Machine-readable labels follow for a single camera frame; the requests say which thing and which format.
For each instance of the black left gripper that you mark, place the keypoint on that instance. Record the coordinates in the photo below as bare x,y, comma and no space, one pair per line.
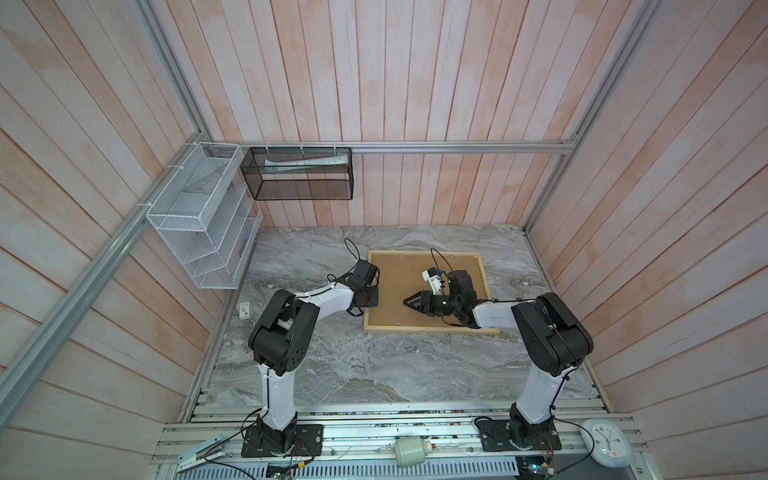
373,302

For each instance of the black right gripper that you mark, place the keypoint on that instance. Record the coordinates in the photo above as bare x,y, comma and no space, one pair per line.
425,302

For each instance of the light wooden picture frame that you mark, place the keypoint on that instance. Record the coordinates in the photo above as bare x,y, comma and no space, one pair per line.
420,329

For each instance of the wooden backing board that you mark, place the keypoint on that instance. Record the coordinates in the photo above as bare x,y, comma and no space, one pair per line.
402,288

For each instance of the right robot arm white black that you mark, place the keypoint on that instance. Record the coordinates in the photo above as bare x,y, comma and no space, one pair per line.
555,340

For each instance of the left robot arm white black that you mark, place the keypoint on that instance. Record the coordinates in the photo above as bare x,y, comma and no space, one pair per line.
281,337

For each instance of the small white tag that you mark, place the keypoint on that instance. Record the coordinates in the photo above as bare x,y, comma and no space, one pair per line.
244,310

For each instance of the paper in black basket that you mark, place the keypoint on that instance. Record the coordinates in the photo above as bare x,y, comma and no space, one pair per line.
319,165

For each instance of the white cylindrical device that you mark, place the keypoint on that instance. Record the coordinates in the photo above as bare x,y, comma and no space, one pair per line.
412,450

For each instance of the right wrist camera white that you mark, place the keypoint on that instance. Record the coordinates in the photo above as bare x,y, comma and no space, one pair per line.
434,277

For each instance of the black wire mesh basket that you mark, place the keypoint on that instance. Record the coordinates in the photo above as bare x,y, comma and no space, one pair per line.
296,186

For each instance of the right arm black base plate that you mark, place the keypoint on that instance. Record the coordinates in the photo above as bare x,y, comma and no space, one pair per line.
516,435

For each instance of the white wire mesh shelf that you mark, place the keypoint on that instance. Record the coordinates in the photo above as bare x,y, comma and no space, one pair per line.
206,218

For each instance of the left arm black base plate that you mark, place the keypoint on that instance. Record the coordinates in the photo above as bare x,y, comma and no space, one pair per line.
298,440

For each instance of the white wall clock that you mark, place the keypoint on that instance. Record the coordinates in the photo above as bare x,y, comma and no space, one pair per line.
607,443

